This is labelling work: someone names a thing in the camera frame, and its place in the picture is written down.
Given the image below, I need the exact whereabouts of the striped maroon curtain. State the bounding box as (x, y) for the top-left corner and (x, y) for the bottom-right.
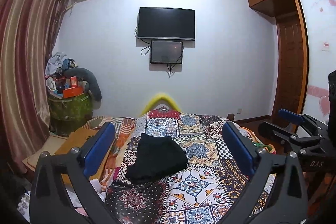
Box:
(1, 0), (70, 173)

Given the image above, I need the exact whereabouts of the orange box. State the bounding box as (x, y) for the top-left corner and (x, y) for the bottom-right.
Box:
(63, 86), (84, 99)

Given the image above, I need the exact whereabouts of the orange yellow blanket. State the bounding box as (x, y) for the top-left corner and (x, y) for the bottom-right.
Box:
(240, 127), (276, 155)

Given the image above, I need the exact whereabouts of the small black monitor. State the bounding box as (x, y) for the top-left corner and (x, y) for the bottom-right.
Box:
(150, 40), (183, 65)

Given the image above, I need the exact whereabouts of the green storage bag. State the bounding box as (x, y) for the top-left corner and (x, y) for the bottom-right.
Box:
(48, 93), (93, 136)

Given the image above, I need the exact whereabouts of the grey neck pillow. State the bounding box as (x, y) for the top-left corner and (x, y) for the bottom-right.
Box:
(63, 68), (102, 102)

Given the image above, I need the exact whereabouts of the patchwork patterned bedspread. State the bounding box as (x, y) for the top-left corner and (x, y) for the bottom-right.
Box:
(86, 106), (279, 224)

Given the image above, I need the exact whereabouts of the wall mounted black television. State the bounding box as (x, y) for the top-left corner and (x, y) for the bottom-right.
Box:
(137, 7), (195, 41)

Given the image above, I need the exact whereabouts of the folded dark teal garment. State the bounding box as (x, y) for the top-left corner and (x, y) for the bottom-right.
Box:
(126, 134), (188, 184)

